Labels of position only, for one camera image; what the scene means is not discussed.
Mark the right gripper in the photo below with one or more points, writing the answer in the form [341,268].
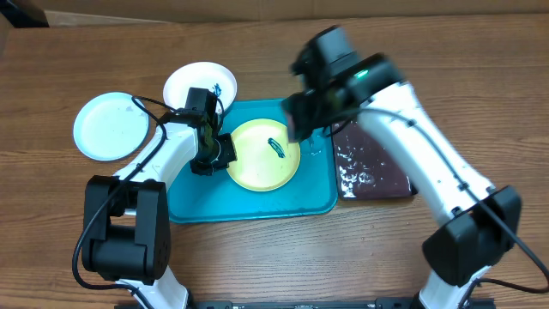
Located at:
[307,123]

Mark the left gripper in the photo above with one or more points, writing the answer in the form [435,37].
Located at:
[229,154]

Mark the yellow plate with stain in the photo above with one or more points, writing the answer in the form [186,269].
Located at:
[266,160]

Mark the white plate with stain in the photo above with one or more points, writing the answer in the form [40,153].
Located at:
[214,77]

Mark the light blue plate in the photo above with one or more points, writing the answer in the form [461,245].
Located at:
[110,127]

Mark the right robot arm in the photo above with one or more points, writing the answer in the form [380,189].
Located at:
[475,220]

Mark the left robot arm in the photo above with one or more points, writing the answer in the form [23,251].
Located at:
[125,242]

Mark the black water tray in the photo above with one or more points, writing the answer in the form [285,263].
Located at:
[364,170]

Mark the dark object top left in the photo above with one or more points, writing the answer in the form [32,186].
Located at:
[23,14]

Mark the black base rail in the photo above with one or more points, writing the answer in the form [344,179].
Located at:
[380,303]

